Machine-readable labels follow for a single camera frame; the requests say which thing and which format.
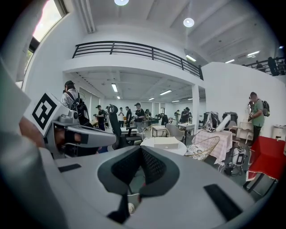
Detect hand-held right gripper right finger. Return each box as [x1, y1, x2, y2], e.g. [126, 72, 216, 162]
[125, 145, 257, 229]

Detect window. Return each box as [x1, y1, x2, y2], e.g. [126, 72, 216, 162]
[32, 0, 69, 43]

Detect person's left hand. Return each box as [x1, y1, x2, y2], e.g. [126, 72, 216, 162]
[55, 129, 81, 147]

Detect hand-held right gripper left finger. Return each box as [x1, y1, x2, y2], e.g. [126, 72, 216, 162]
[39, 145, 144, 229]

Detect pink checked tablecloth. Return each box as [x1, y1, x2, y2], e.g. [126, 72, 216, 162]
[191, 129, 234, 165]

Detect black balcony railing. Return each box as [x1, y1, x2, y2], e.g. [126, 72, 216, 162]
[71, 40, 204, 81]
[242, 56, 286, 77]

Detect white floor device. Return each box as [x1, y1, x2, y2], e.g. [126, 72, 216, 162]
[224, 145, 248, 177]

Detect black table frame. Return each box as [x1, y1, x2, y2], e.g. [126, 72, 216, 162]
[242, 172, 279, 195]

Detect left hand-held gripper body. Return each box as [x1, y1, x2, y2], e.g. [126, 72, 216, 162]
[23, 93, 82, 159]

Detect grey upholstered chair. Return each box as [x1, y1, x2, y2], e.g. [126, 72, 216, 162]
[165, 123, 186, 144]

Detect white oblong board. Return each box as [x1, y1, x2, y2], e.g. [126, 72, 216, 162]
[215, 113, 232, 132]

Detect white black backpack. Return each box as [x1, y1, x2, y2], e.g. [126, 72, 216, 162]
[203, 111, 221, 131]

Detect person's white shirt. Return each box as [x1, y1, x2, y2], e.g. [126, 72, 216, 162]
[0, 55, 32, 137]

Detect red tablecloth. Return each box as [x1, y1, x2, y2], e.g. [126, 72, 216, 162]
[245, 135, 286, 182]

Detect white top brown desk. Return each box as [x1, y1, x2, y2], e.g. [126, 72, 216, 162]
[120, 127, 143, 137]

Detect floral round cushion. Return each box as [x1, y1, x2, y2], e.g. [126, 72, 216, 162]
[186, 144, 210, 155]

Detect person's left forearm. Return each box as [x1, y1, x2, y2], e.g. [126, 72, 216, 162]
[19, 116, 46, 148]

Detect black office chair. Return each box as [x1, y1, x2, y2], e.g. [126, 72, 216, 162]
[108, 104, 143, 150]

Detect white round table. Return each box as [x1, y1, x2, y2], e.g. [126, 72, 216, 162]
[140, 136, 188, 157]

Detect white side cabinet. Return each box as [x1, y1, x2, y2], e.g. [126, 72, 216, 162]
[239, 121, 254, 144]

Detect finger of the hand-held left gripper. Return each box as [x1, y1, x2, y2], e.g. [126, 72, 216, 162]
[67, 126, 118, 148]

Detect white wooden stool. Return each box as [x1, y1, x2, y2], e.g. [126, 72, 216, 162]
[272, 124, 286, 142]

